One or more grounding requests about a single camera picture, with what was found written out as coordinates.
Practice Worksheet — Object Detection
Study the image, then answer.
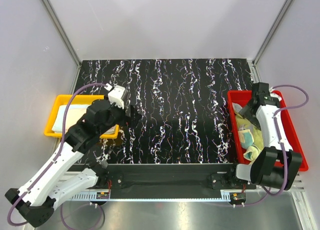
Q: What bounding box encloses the yellow plastic tray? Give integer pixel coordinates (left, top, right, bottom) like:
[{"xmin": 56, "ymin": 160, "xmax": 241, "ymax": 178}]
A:
[{"xmin": 44, "ymin": 95, "xmax": 116, "ymax": 139}]

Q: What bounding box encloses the connector box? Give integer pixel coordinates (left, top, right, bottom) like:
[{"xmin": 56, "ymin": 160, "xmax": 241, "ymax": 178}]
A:
[
  {"xmin": 232, "ymin": 193, "xmax": 247, "ymax": 202},
  {"xmin": 96, "ymin": 191, "xmax": 110, "ymax": 201}
]

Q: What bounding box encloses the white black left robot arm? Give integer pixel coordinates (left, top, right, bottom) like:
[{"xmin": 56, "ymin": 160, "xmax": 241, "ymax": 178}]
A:
[{"xmin": 5, "ymin": 83, "xmax": 135, "ymax": 228}]

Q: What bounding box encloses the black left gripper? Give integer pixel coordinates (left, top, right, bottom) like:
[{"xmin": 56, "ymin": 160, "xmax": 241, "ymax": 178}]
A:
[{"xmin": 98, "ymin": 99, "xmax": 143, "ymax": 134}]

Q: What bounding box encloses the red plastic tray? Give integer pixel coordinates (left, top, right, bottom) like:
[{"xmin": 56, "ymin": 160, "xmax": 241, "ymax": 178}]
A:
[{"xmin": 226, "ymin": 90, "xmax": 309, "ymax": 172}]

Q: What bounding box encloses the light blue towel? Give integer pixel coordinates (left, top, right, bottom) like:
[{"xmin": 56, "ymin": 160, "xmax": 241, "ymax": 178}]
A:
[{"xmin": 51, "ymin": 104, "xmax": 119, "ymax": 139}]

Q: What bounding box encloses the black mounting base plate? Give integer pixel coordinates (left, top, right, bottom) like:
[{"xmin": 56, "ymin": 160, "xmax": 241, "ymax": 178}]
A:
[{"xmin": 78, "ymin": 164, "xmax": 258, "ymax": 200}]

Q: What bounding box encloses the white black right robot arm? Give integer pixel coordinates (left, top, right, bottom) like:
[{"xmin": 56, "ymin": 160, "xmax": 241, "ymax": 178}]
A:
[{"xmin": 227, "ymin": 82, "xmax": 303, "ymax": 194}]

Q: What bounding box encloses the left connector box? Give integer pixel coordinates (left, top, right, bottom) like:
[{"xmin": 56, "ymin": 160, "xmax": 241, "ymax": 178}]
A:
[{"xmin": 96, "ymin": 191, "xmax": 110, "ymax": 201}]

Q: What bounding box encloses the right connector box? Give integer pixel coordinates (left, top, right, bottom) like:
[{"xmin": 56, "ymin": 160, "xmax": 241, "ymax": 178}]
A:
[{"xmin": 232, "ymin": 193, "xmax": 247, "ymax": 202}]

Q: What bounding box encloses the grey towel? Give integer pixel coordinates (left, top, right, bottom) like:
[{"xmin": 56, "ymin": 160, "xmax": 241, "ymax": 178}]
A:
[{"xmin": 232, "ymin": 103, "xmax": 250, "ymax": 118}]

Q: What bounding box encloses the pink towel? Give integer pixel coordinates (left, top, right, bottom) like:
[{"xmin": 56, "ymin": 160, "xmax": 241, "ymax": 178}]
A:
[{"xmin": 56, "ymin": 105, "xmax": 118, "ymax": 135}]

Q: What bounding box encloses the green yellow towel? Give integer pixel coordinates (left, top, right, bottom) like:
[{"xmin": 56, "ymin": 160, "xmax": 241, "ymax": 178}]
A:
[{"xmin": 235, "ymin": 115, "xmax": 264, "ymax": 164}]

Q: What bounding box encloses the white cable duct strip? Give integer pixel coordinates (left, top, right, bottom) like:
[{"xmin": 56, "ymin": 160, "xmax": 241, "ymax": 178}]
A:
[{"xmin": 70, "ymin": 191, "xmax": 231, "ymax": 202}]

